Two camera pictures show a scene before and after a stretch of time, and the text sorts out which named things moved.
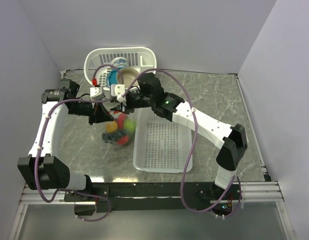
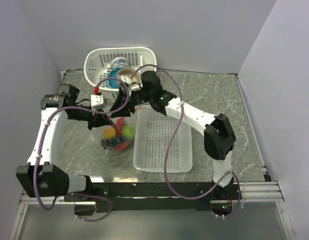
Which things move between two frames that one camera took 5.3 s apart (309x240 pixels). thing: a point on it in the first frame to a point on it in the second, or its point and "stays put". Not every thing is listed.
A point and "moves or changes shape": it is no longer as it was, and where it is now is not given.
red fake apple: (123, 140) to (122, 146)
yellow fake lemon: (112, 127) moves or changes shape
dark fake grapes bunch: (108, 137) to (111, 143)
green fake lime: (130, 124) to (129, 131)
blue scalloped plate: (112, 76) stays put
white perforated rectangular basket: (161, 146) stays put
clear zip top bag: (120, 131) moves or changes shape
